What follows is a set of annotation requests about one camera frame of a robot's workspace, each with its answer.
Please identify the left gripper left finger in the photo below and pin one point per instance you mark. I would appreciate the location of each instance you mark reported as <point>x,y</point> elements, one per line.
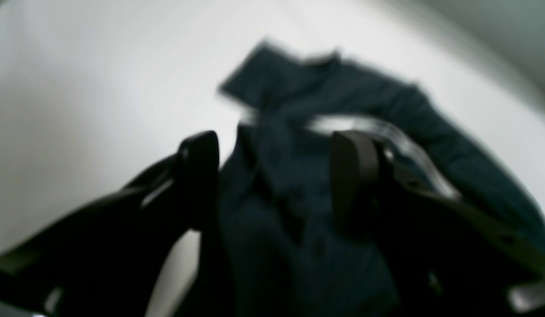
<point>103,259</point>

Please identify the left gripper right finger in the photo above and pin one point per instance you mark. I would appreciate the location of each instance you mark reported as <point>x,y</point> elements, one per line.
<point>447,258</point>

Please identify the black t-shirt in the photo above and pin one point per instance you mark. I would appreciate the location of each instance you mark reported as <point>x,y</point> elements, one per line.
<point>271,249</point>

